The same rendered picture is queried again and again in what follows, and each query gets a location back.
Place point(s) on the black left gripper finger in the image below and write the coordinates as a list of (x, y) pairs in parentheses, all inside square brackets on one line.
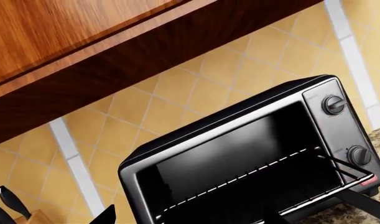
[(273, 218)]

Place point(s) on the black oven door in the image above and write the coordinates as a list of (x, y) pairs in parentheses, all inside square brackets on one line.
[(365, 206)]

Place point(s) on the black toaster oven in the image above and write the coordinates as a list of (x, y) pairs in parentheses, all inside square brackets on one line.
[(208, 130)]

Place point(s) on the black oven knob silver pointer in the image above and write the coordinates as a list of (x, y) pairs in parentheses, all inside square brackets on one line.
[(333, 104)]

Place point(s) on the light wooden knife block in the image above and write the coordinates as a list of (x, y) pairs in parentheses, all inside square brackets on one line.
[(34, 217)]

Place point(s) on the wooden cabinet door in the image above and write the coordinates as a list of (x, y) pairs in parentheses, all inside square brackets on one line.
[(68, 30)]

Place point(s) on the brown wooden wall cabinet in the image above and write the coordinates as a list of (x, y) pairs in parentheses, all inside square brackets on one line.
[(121, 56)]

